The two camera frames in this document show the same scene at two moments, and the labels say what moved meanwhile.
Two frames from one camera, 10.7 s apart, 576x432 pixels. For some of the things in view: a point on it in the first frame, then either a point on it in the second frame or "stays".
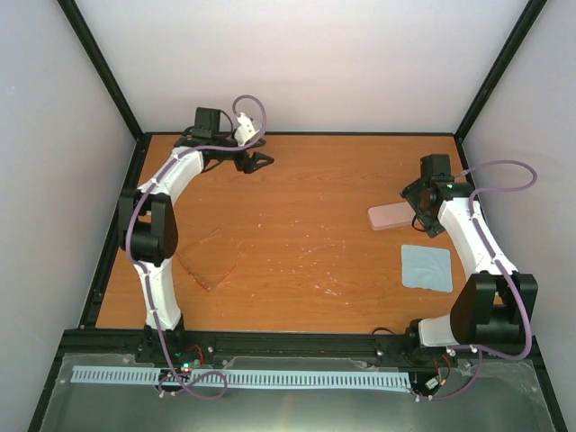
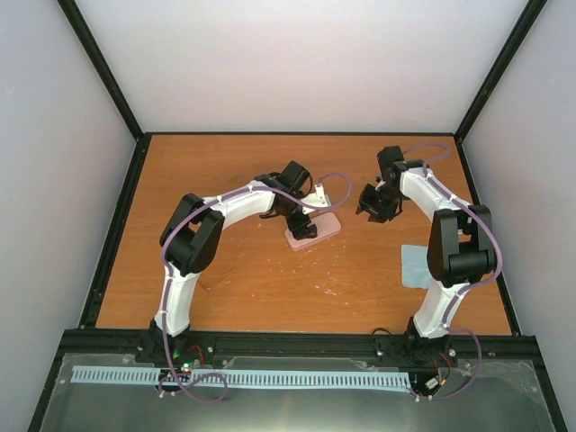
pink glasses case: [390, 216] -> [327, 225]
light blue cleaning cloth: [427, 267] stays
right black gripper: [412, 193] -> [364, 204]
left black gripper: [247, 166] -> [302, 232]
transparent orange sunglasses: [211, 258] stays
